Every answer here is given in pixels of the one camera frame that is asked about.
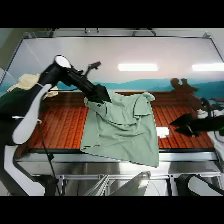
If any cream garment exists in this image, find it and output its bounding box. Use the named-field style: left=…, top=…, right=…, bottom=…
left=7, top=73, right=60, bottom=99

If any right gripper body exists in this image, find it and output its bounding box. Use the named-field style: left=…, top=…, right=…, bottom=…
left=192, top=115, right=220, bottom=135

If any black cable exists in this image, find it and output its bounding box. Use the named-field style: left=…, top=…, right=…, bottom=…
left=38, top=122, right=62, bottom=197

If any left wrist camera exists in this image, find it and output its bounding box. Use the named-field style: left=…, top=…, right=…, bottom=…
left=85, top=61, right=102, bottom=77

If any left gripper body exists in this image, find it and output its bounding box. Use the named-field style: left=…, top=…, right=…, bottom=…
left=84, top=82, right=113, bottom=105

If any light green shirt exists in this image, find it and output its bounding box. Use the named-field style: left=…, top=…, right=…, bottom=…
left=79, top=89, right=160, bottom=168

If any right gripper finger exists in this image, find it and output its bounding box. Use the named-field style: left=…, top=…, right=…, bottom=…
left=169, top=113, right=195, bottom=127
left=175, top=126, right=201, bottom=138

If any silver frame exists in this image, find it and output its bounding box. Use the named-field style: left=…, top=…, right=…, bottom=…
left=13, top=27, right=224, bottom=197

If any dark green garment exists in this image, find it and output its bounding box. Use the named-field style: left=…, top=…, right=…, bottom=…
left=0, top=87, right=38, bottom=121

